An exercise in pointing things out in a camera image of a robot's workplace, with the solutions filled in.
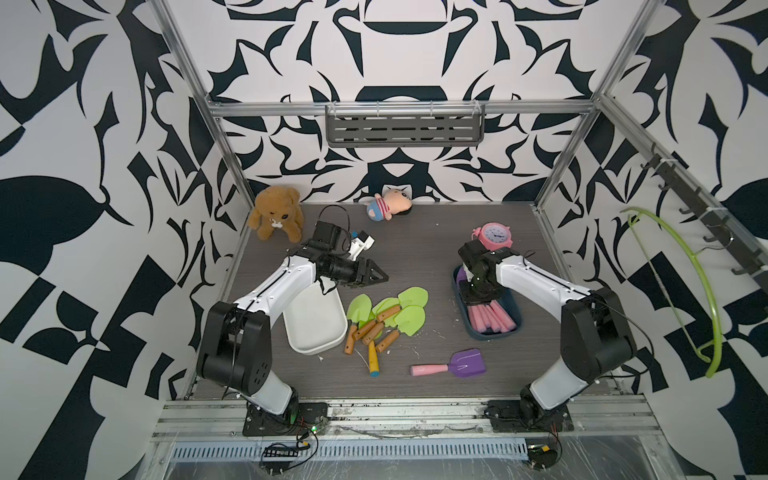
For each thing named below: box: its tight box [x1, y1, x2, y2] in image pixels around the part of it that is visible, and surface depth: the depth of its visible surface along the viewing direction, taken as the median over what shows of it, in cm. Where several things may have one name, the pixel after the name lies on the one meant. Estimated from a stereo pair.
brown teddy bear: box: [248, 185, 305, 244], surface depth 99 cm
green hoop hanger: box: [620, 208, 723, 378], surface depth 67 cm
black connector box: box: [528, 444, 558, 469], surface depth 73 cm
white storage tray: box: [283, 281, 348, 355], surface depth 91 cm
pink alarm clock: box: [471, 222, 513, 251], surface depth 110 cm
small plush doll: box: [366, 185, 413, 222], surface depth 114 cm
